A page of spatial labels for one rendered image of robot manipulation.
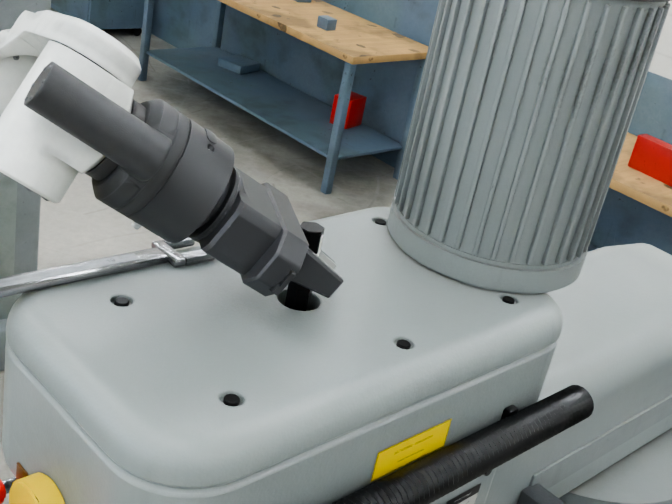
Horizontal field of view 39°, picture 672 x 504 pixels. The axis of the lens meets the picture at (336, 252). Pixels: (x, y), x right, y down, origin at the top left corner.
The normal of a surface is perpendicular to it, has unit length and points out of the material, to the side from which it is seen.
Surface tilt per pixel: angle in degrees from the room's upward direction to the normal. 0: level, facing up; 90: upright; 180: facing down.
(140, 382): 0
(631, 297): 0
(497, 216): 90
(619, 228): 90
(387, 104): 90
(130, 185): 101
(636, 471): 0
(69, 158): 71
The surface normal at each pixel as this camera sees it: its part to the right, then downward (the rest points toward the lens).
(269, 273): 0.23, 0.47
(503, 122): -0.37, 0.36
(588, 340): 0.18, -0.88
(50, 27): -0.59, -0.43
